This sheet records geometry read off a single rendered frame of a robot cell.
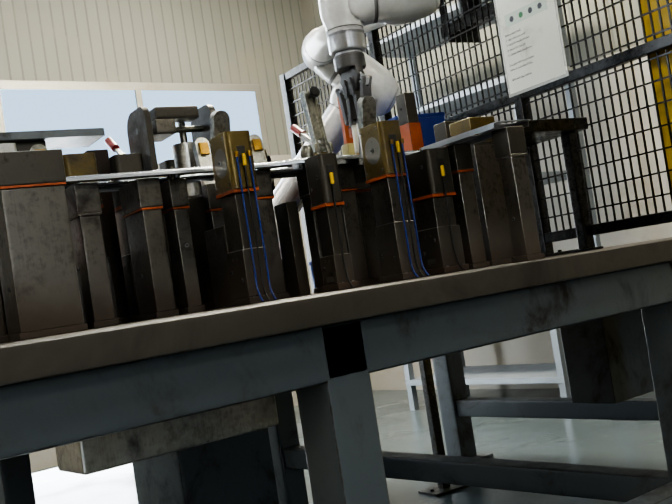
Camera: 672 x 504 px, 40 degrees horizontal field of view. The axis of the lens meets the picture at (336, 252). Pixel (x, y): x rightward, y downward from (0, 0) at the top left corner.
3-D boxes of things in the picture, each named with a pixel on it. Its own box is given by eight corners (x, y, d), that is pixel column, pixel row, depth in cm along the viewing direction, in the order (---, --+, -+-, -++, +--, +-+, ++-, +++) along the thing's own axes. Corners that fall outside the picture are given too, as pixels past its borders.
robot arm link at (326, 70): (318, 15, 270) (357, 42, 271) (313, 29, 288) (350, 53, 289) (294, 53, 269) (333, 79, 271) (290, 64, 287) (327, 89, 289)
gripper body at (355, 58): (371, 49, 221) (377, 87, 220) (352, 59, 228) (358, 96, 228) (344, 49, 217) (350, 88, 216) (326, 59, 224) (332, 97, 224)
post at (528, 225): (527, 260, 197) (506, 126, 198) (512, 263, 201) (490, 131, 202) (545, 258, 200) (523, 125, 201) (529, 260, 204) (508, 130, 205)
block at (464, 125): (492, 265, 222) (468, 116, 224) (471, 268, 229) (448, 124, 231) (517, 261, 227) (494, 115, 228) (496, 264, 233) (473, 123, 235)
